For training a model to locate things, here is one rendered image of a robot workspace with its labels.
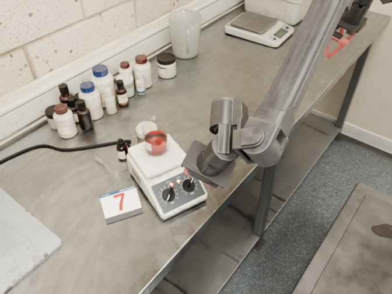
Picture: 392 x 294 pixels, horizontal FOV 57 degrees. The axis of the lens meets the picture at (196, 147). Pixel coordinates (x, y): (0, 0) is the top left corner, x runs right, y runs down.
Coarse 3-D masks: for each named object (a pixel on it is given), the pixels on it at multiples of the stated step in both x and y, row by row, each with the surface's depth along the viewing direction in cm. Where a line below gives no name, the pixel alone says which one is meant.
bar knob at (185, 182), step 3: (186, 180) 89; (189, 180) 90; (192, 180) 88; (183, 183) 89; (186, 183) 89; (189, 183) 88; (192, 183) 90; (183, 186) 89; (186, 186) 89; (189, 186) 88; (192, 186) 89; (186, 189) 88; (189, 189) 87; (192, 189) 89
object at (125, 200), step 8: (120, 192) 89; (128, 192) 90; (104, 200) 88; (112, 200) 89; (120, 200) 89; (128, 200) 90; (136, 200) 90; (104, 208) 88; (112, 208) 88; (120, 208) 89; (128, 208) 89
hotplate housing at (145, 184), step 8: (128, 160) 94; (128, 168) 98; (136, 168) 91; (176, 168) 91; (136, 176) 93; (144, 176) 89; (160, 176) 89; (168, 176) 89; (144, 184) 89; (152, 184) 87; (144, 192) 92; (152, 192) 87; (152, 200) 88; (192, 200) 89; (200, 200) 90; (160, 208) 86; (176, 208) 87; (184, 208) 88; (160, 216) 86; (168, 216) 87
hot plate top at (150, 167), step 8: (168, 136) 97; (168, 144) 95; (176, 144) 95; (128, 152) 93; (136, 152) 92; (144, 152) 92; (168, 152) 92; (176, 152) 92; (184, 152) 92; (136, 160) 90; (144, 160) 90; (152, 160) 90; (160, 160) 90; (168, 160) 90; (176, 160) 90; (144, 168) 88; (152, 168) 88; (160, 168) 88; (168, 168) 88; (152, 176) 87
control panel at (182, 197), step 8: (176, 176) 90; (184, 176) 90; (160, 184) 88; (168, 184) 88; (176, 184) 89; (200, 184) 90; (160, 192) 87; (176, 192) 88; (184, 192) 89; (192, 192) 89; (200, 192) 90; (160, 200) 86; (176, 200) 87; (184, 200) 88; (168, 208) 86
